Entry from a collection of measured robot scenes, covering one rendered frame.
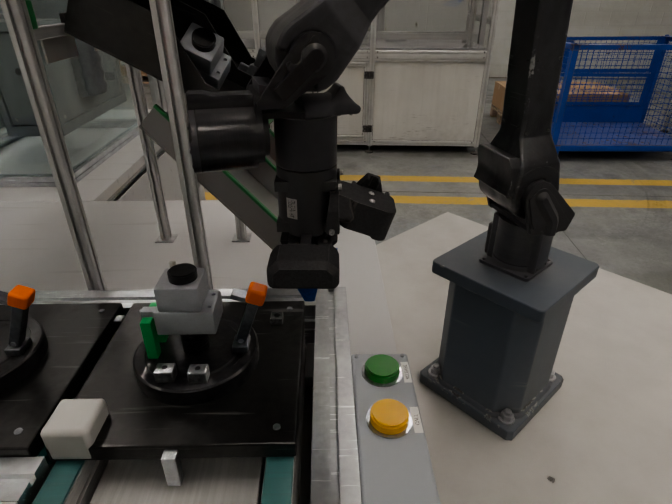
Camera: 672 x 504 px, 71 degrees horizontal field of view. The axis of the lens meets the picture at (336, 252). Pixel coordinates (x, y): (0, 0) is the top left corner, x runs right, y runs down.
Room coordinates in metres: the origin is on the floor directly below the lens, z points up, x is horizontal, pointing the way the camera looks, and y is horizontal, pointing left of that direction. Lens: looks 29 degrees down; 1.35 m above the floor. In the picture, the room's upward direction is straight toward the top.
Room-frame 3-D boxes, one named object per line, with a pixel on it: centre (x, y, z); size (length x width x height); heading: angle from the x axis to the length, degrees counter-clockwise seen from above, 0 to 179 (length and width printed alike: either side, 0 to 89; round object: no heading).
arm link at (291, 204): (0.43, 0.03, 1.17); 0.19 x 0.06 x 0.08; 0
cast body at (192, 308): (0.42, 0.17, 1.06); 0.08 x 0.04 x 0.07; 91
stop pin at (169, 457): (0.30, 0.16, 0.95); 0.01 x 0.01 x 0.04; 1
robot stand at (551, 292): (0.50, -0.22, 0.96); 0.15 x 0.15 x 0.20; 42
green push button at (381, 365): (0.41, -0.05, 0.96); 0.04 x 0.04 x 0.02
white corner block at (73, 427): (0.32, 0.26, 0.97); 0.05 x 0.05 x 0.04; 1
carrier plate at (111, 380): (0.42, 0.16, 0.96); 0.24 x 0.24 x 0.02; 1
